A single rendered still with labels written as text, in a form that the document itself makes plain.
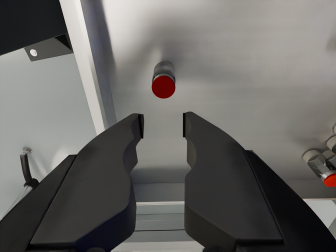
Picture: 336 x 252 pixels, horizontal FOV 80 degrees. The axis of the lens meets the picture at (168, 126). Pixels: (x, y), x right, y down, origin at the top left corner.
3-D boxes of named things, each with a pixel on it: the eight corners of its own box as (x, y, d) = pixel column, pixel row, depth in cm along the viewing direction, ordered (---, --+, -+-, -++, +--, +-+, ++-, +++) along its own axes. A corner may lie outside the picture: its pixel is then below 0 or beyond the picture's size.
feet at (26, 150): (32, 146, 138) (19, 160, 126) (56, 194, 164) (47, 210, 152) (20, 146, 138) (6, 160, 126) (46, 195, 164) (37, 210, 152)
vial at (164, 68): (174, 60, 21) (176, 73, 17) (174, 81, 22) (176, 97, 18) (152, 61, 21) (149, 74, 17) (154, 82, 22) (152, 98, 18)
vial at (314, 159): (322, 148, 27) (348, 174, 23) (316, 161, 28) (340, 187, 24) (305, 149, 27) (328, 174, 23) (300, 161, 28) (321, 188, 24)
